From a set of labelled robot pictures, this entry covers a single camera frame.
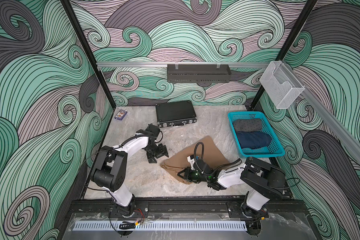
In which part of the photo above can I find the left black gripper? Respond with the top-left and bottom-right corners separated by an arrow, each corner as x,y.
145,143 -> 169,163

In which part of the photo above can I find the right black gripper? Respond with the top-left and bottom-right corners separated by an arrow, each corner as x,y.
177,167 -> 210,184

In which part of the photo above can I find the tan brown skirt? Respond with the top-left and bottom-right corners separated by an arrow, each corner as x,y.
160,136 -> 229,185

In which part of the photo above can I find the dark blue denim skirt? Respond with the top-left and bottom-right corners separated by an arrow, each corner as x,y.
236,132 -> 272,149

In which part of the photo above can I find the grey polka dot skirt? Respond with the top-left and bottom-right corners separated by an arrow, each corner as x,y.
233,119 -> 262,132

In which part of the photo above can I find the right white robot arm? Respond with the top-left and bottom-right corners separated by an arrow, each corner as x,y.
178,155 -> 286,219

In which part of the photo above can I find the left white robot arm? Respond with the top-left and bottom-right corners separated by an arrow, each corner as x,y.
90,124 -> 169,217

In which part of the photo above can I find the black hard case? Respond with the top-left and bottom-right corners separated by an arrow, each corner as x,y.
155,100 -> 197,128

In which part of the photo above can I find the purple card box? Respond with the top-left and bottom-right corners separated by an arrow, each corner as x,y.
114,110 -> 128,121

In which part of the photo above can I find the teal plastic basket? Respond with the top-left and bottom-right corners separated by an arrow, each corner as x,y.
228,111 -> 285,158

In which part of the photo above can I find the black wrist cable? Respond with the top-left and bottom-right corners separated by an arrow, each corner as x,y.
193,142 -> 243,175

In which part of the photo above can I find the white slotted cable duct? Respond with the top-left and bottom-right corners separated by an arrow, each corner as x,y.
72,220 -> 247,232

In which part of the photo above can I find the grey perforated wall shelf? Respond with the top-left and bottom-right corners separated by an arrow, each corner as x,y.
167,65 -> 232,84

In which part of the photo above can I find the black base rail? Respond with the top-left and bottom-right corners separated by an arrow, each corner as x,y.
68,195 -> 307,218

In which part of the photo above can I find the aluminium back rail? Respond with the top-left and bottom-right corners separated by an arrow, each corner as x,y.
96,61 -> 270,69

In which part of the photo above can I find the clear mesh wall holder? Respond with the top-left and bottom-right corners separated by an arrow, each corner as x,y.
260,61 -> 305,109

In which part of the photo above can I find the aluminium side rail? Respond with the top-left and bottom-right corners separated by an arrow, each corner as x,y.
286,65 -> 360,166

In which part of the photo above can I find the black left corner post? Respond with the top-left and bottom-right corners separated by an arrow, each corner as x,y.
60,0 -> 116,110

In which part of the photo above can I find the black corner post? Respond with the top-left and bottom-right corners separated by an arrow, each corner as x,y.
60,0 -> 116,110
249,0 -> 317,111

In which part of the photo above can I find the black right corner post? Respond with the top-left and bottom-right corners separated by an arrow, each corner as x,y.
249,0 -> 317,111

